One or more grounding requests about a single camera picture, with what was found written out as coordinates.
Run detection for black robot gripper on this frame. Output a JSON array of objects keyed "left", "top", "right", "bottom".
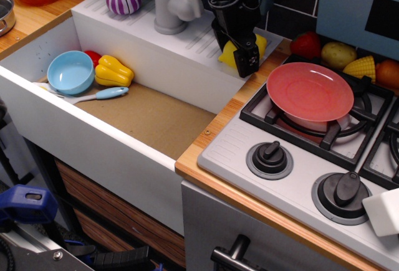
[{"left": 207, "top": 0, "right": 262, "bottom": 78}]

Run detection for yellow plastic lemon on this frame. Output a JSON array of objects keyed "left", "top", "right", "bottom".
[{"left": 218, "top": 34, "right": 267, "bottom": 69}]

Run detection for pink plastic plate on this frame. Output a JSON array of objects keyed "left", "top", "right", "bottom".
[{"left": 266, "top": 62, "right": 354, "bottom": 122}]

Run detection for white toy sink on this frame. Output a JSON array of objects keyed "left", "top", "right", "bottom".
[{"left": 0, "top": 0, "right": 284, "bottom": 237}]

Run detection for red toy strawberry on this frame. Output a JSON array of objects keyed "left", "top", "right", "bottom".
[{"left": 290, "top": 31, "right": 321, "bottom": 60}]

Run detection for grey toy faucet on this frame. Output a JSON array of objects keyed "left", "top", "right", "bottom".
[{"left": 154, "top": 0, "right": 204, "bottom": 35}]

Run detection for brown cardboard sheet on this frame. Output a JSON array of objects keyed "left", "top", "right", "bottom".
[{"left": 75, "top": 83, "right": 216, "bottom": 160}]

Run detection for toy potato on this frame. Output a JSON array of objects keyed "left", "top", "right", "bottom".
[{"left": 321, "top": 42, "right": 357, "bottom": 70}]

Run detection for black left stove knob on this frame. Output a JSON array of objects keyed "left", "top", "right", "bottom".
[{"left": 246, "top": 141, "right": 294, "bottom": 181}]

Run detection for black stove knob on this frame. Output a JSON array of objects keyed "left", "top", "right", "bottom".
[
  {"left": 311, "top": 172, "right": 372, "bottom": 226},
  {"left": 246, "top": 141, "right": 294, "bottom": 181}
]

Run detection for grey toy stove top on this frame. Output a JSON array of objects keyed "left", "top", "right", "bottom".
[{"left": 197, "top": 53, "right": 399, "bottom": 271}]

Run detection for yellow toy bell pepper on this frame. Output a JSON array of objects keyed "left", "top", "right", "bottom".
[{"left": 95, "top": 55, "right": 135, "bottom": 87}]

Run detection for yellow toy corn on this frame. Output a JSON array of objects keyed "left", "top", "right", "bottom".
[{"left": 343, "top": 55, "right": 376, "bottom": 83}]

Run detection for red toy tomato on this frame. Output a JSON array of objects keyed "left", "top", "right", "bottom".
[{"left": 84, "top": 50, "right": 102, "bottom": 67}]

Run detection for black left burner grate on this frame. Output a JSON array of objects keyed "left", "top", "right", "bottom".
[{"left": 239, "top": 54, "right": 394, "bottom": 172}]

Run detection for black burner grate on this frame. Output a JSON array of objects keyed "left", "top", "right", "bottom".
[
  {"left": 359, "top": 98, "right": 398, "bottom": 190},
  {"left": 239, "top": 54, "right": 394, "bottom": 172}
]

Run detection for orange toy fruit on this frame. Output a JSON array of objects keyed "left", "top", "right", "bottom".
[{"left": 376, "top": 59, "right": 398, "bottom": 89}]

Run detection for light blue plastic bowl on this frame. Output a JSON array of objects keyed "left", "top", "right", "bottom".
[{"left": 47, "top": 50, "right": 95, "bottom": 95}]

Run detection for black right burner grate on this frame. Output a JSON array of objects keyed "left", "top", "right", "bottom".
[{"left": 359, "top": 98, "right": 398, "bottom": 190}]

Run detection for black right stove knob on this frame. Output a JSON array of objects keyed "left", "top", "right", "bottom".
[{"left": 311, "top": 172, "right": 372, "bottom": 226}]

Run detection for wooden drawer fronts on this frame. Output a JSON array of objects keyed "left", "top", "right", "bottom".
[{"left": 55, "top": 159, "right": 186, "bottom": 270}]

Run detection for white plastic block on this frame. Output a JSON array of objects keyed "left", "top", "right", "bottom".
[{"left": 362, "top": 188, "right": 398, "bottom": 237}]

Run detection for silver metal pot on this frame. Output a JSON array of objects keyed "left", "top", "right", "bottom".
[{"left": 0, "top": 0, "right": 16, "bottom": 36}]

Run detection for blue plastic clamp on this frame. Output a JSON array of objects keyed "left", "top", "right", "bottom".
[{"left": 1, "top": 184, "right": 58, "bottom": 225}]

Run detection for blue handled white spatula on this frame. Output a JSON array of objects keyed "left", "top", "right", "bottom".
[{"left": 34, "top": 82, "right": 129, "bottom": 105}]

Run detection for metal oven door handle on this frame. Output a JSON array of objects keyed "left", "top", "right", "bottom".
[{"left": 211, "top": 234, "right": 264, "bottom": 271}]

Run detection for black ribbed handle tool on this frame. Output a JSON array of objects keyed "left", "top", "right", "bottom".
[{"left": 92, "top": 246, "right": 155, "bottom": 270}]

